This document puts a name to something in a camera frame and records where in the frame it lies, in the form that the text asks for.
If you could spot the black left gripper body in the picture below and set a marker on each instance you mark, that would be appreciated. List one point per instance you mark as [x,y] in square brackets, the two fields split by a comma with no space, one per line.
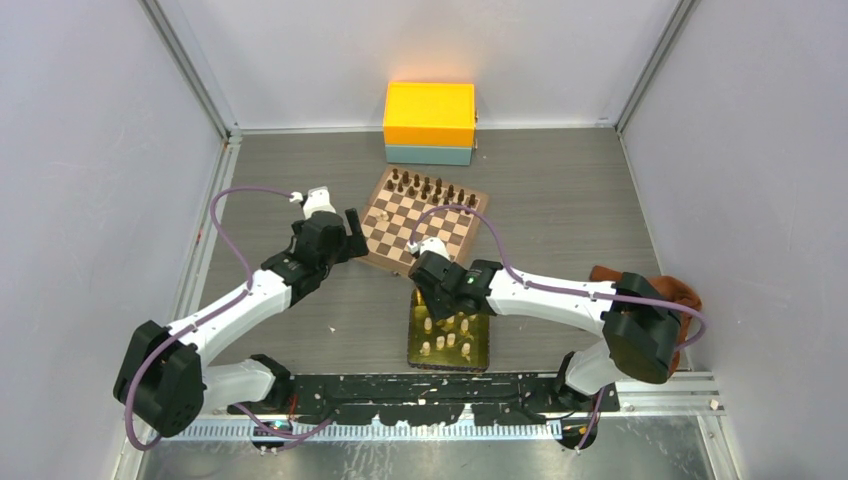
[349,246]

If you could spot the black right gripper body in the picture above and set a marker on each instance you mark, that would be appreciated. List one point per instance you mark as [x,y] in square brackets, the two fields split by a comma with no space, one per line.
[439,304]

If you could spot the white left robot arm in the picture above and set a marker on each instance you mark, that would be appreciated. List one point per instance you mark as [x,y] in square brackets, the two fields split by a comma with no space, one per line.
[166,377]

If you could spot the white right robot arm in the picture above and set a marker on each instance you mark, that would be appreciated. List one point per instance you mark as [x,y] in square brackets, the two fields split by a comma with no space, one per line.
[637,330]

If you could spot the wooden chess board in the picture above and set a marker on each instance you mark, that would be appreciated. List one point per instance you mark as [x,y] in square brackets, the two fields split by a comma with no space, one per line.
[391,216]

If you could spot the yellow metal tray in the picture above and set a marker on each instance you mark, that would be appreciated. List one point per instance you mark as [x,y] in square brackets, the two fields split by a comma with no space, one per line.
[458,343]

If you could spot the teal plastic box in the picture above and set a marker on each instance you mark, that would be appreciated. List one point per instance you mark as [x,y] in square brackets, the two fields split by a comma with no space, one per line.
[429,155]

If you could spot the yellow plastic box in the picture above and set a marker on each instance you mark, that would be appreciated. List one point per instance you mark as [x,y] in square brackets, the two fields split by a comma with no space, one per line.
[430,114]

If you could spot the brown cloth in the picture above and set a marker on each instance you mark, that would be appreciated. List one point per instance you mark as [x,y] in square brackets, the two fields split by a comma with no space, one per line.
[671,289]

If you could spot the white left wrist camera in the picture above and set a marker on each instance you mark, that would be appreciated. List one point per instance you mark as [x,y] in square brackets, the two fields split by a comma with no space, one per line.
[313,201]

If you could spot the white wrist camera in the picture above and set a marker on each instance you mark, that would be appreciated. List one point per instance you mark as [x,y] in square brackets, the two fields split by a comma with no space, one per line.
[313,201]
[428,245]

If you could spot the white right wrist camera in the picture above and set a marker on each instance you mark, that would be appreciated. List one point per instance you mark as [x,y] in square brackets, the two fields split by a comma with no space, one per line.
[428,245]

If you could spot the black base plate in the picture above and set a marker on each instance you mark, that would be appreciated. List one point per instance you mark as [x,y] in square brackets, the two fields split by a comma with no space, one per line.
[497,399]

